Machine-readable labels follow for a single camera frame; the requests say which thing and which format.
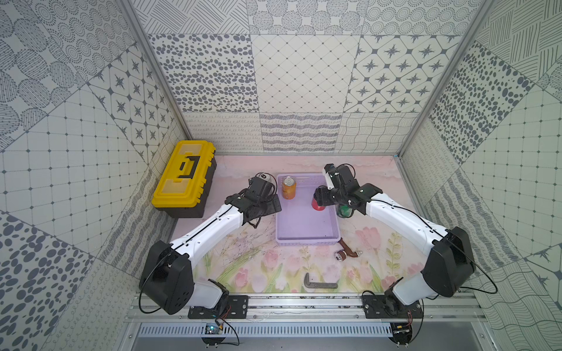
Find green sprite can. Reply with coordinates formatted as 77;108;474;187
336;205;354;219

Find orange soda can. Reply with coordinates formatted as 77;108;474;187
282;176;297;200

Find red cola can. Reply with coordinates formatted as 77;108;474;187
311;197;326;211

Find purple perforated plastic basket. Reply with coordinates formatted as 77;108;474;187
275;173;341;246

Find silver white can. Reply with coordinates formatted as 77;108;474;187
258;173;274;183

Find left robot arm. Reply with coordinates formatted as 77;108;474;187
139;173;282;317

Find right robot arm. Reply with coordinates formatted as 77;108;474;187
313;164;476;314

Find brown pipe fitting tool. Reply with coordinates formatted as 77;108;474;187
335;238;362;262

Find yellow and black toolbox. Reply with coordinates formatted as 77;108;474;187
152;140;217;219

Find left green circuit board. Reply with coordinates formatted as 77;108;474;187
201;323;225;347

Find right black controller box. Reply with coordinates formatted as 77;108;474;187
389;323;413;346

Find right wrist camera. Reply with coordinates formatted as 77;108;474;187
323;164;337;189

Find grey metal angle bracket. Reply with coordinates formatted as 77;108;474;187
304;272;339;290

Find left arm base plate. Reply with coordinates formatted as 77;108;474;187
188;295;249;320

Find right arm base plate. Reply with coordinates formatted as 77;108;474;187
361;291;423;320

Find aluminium mounting rail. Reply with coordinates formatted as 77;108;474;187
124;292;486;324

